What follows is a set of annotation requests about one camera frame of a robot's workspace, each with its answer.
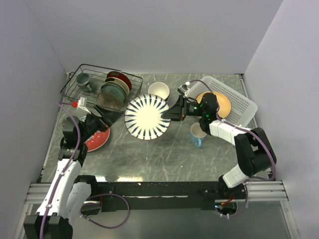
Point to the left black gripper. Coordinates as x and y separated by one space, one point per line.
103 122

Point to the black wire dish rack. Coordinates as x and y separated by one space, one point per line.
98 74

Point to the light blue mug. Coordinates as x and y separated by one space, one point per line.
197 135

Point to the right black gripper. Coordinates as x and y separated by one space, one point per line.
178 111

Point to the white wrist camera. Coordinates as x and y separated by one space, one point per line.
81 105
184 89

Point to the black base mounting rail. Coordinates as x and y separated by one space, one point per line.
114 196

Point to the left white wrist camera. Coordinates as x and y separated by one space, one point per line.
81 105

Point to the cream plate in rack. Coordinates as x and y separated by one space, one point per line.
120 83

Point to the dark red plate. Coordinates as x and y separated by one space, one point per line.
121 76

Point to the grey ceramic mug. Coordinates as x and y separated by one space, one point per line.
83 82

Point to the clear brown glass plate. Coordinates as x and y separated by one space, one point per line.
108 101

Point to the teal patterned plate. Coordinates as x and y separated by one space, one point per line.
114 90

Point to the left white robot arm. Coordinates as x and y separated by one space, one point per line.
68 191

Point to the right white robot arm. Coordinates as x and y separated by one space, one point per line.
253 150

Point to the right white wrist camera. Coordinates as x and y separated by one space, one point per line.
184 89

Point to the blue striped white plate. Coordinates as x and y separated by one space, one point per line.
143 117

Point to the white plastic perforated bin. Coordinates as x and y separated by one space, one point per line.
242 109

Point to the white top bowl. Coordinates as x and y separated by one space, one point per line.
159 89

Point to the yellow plate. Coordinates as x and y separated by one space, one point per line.
223 102

